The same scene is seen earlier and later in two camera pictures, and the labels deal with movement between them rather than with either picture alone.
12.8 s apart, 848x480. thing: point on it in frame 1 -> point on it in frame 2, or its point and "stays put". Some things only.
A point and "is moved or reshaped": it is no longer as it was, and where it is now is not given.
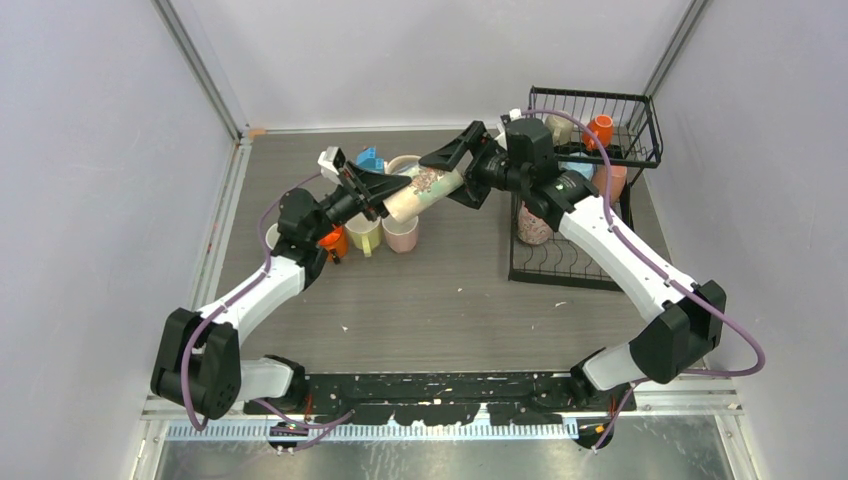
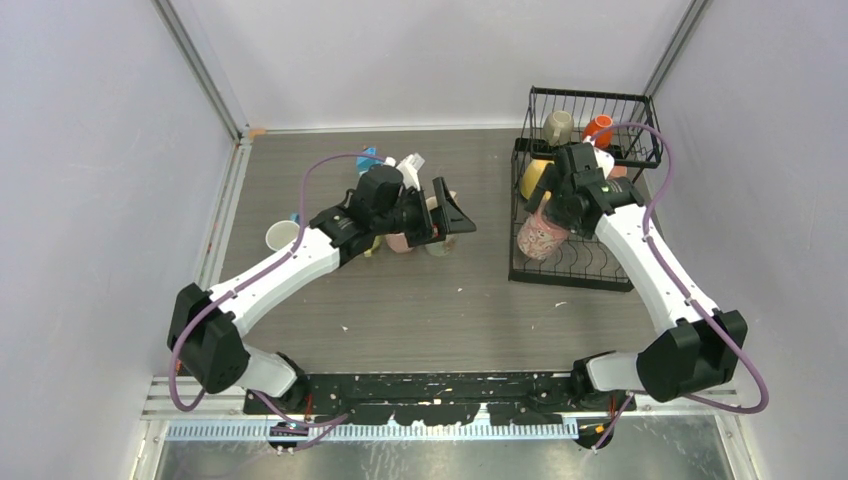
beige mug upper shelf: x=560 y=128 stays put
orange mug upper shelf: x=603 y=128 stays put
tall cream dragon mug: x=429 y=185 is moved or reshaped
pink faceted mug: x=401 y=237 stays put
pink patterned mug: x=531 y=229 is moved or reshaped
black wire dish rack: x=601 y=137 stays put
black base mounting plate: x=437 y=398 stays put
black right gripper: x=472 y=138 -> x=549 y=182
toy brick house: x=367 y=160 stays put
